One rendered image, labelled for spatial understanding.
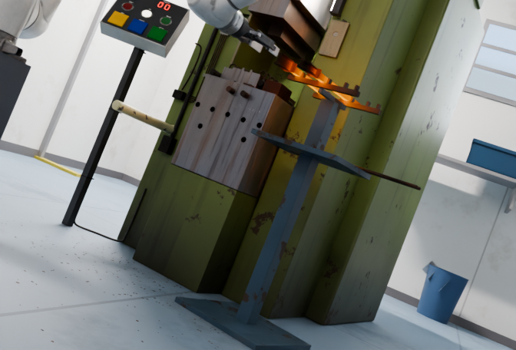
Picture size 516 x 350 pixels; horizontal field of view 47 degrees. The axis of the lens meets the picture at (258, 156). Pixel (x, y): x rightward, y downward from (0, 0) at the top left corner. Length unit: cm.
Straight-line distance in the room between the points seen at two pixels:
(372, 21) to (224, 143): 86
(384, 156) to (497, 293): 332
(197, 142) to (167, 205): 31
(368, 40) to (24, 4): 150
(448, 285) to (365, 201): 269
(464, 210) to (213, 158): 387
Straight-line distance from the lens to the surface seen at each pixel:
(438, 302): 561
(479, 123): 627
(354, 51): 274
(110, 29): 296
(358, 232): 300
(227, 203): 256
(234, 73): 278
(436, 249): 611
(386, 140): 304
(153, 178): 305
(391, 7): 279
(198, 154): 269
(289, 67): 227
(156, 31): 290
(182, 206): 268
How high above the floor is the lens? 52
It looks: 3 degrees up
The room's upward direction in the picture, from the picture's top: 22 degrees clockwise
